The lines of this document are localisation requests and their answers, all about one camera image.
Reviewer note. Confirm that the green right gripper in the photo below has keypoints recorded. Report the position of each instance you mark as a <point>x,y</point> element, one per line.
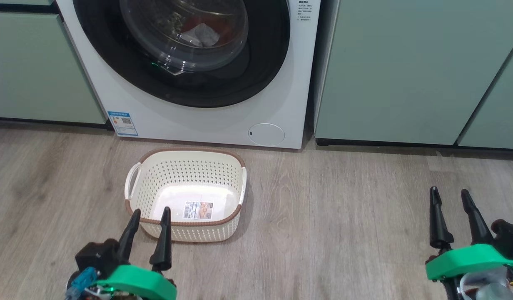
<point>464,260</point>

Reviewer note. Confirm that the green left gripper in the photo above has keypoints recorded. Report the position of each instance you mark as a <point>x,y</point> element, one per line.
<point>144,283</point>

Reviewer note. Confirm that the red garment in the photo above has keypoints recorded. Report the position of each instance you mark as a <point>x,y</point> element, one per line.
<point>224,26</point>

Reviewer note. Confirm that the pale green cabinet door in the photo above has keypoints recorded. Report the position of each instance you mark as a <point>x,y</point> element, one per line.
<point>502,112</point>

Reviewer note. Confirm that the white front-load washing machine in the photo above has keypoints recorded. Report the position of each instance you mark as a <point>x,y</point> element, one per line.
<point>177,121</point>

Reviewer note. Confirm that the washing machine drum opening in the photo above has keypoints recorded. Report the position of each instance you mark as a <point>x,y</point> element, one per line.
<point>156,16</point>

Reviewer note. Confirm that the paper label inside basket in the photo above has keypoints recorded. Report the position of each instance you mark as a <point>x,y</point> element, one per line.
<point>198,210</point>

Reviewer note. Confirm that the cream perforated laundry basket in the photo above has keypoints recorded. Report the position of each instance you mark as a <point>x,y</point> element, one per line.
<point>190,175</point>

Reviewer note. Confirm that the blue energy label sticker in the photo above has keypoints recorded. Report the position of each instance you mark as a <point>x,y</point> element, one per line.
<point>122,123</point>

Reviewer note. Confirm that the round white filter cover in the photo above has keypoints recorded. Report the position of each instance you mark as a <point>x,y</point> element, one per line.
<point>267,134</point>

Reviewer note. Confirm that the pale green cabinet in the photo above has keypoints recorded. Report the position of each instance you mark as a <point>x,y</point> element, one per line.
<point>406,71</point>
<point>40,66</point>

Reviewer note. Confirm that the small printed text sticker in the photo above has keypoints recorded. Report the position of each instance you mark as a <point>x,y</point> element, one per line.
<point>305,10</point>

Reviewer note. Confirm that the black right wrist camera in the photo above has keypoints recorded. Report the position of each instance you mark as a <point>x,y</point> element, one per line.
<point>508,235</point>

